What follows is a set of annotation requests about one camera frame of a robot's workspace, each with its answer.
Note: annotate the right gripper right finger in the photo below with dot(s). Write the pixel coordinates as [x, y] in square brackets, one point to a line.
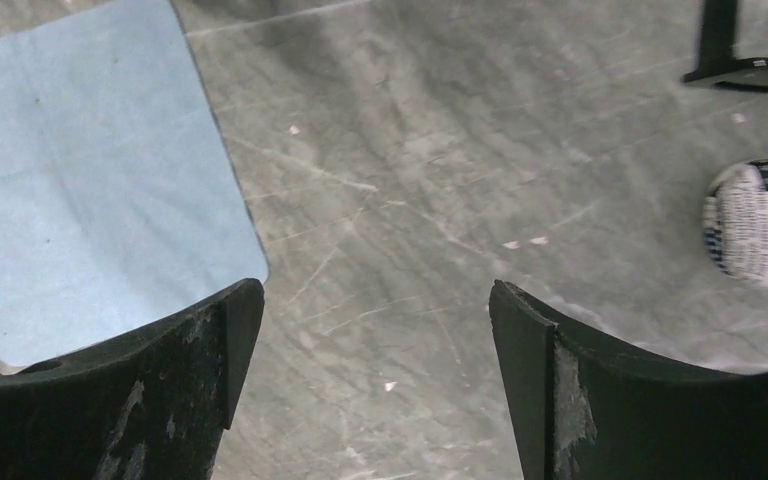
[586, 405]

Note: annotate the blue cleaning cloth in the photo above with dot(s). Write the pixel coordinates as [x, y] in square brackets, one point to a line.
[119, 205]

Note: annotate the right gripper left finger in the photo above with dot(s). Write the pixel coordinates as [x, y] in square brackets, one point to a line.
[152, 403]

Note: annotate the black frame sunglasses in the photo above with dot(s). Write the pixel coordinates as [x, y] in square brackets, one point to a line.
[717, 66]

